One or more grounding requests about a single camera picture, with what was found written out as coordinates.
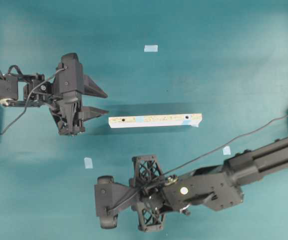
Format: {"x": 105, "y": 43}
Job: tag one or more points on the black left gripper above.
{"x": 65, "y": 111}

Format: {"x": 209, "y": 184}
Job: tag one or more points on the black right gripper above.
{"x": 148, "y": 190}

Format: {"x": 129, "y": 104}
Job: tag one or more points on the white particle board plank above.
{"x": 164, "y": 120}

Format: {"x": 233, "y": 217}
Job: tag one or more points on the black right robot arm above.
{"x": 217, "y": 187}

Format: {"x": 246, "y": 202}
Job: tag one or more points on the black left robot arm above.
{"x": 28, "y": 90}

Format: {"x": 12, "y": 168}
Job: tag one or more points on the blue tape on board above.
{"x": 139, "y": 119}

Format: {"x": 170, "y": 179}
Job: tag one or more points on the blue tape marker lower-left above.
{"x": 88, "y": 163}

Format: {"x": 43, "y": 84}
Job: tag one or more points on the blue tape marker top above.
{"x": 150, "y": 48}

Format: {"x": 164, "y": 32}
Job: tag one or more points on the blue tape marker right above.
{"x": 226, "y": 150}

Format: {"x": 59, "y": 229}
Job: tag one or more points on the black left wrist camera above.
{"x": 70, "y": 79}

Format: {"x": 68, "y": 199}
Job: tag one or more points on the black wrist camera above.
{"x": 70, "y": 79}
{"x": 108, "y": 194}

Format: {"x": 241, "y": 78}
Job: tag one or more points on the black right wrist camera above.
{"x": 108, "y": 194}

